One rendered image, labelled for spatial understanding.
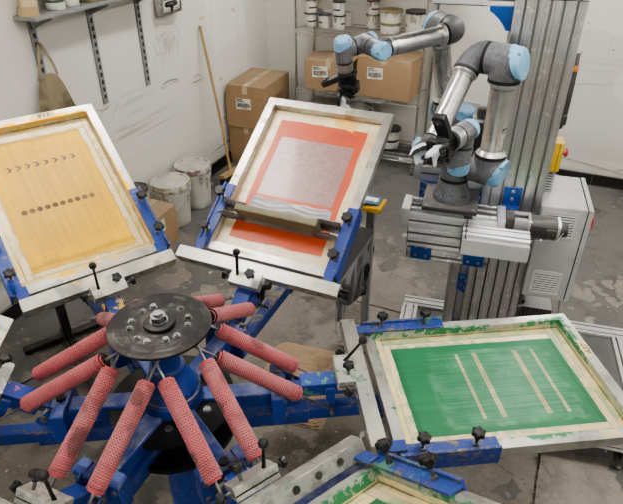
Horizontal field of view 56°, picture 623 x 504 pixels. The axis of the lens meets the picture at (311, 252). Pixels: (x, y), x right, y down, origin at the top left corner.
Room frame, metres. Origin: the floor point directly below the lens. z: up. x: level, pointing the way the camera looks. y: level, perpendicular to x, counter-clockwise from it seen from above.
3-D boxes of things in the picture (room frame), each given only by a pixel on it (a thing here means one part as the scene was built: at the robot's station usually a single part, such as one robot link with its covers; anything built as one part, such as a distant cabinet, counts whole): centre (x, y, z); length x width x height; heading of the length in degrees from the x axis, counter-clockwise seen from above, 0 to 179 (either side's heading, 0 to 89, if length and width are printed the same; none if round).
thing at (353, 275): (2.26, -0.17, 0.79); 0.46 x 0.09 x 0.33; 156
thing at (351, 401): (1.38, -0.18, 0.90); 1.24 x 0.06 x 0.06; 96
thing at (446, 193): (2.21, -0.59, 1.31); 0.15 x 0.15 x 0.10
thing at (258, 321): (1.88, 0.19, 0.89); 1.24 x 0.06 x 0.06; 156
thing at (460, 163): (1.93, -0.51, 1.56); 0.11 x 0.08 x 0.11; 51
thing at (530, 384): (1.42, -0.46, 1.05); 1.08 x 0.61 x 0.23; 96
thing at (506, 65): (2.13, -0.70, 1.63); 0.15 x 0.12 x 0.55; 51
